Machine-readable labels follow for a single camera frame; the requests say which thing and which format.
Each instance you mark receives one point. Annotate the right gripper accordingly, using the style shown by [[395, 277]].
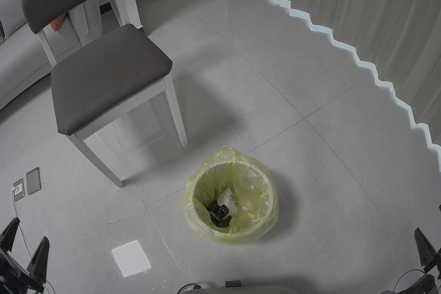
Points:
[[433, 261]]

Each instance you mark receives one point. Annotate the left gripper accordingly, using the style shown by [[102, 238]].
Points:
[[10, 275]]

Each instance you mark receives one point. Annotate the yellow plastic bag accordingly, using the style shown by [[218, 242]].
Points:
[[206, 179]]

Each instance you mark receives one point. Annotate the black plastic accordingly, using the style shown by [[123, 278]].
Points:
[[218, 215]]

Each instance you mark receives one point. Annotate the clear printed wrapper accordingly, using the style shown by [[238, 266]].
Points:
[[229, 199]]

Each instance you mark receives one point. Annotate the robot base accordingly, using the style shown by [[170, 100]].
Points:
[[234, 291]]

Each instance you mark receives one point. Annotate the white trash bin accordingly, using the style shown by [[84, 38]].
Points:
[[272, 196]]

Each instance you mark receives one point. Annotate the pale grey sofa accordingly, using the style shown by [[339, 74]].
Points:
[[20, 58]]

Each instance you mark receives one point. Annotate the white chair grey seat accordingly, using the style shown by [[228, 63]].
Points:
[[110, 72]]

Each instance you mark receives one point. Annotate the orange cushion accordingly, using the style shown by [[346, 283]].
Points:
[[58, 24]]

